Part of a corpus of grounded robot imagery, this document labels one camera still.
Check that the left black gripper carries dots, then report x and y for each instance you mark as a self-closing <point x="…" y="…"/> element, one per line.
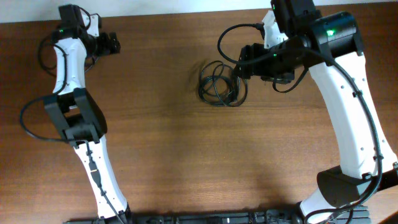
<point x="105" y="50"/>

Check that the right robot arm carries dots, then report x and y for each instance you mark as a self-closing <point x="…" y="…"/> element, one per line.
<point x="330" y="49"/>

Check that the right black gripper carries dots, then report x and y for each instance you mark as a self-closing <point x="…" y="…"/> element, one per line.
<point x="258" y="70"/>

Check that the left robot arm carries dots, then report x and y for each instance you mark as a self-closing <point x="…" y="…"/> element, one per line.
<point x="73" y="111"/>

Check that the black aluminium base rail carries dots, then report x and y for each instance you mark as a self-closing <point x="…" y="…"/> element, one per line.
<point x="269" y="216"/>

